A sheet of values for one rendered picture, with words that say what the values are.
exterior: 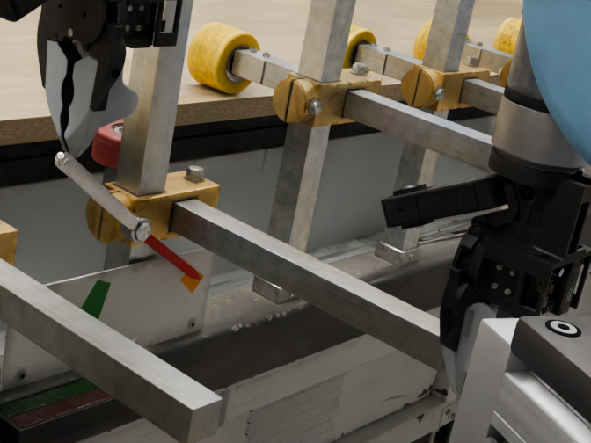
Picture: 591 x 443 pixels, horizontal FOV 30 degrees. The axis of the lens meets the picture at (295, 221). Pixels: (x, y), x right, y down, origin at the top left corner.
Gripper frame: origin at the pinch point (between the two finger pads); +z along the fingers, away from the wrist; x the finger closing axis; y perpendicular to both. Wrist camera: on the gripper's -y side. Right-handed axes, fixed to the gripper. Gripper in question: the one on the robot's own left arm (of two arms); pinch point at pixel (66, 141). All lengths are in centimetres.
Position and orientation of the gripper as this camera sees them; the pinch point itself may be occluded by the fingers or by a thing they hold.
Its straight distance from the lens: 90.9
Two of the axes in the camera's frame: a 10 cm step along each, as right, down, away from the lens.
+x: -7.4, -3.5, 5.7
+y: 6.4, -1.5, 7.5
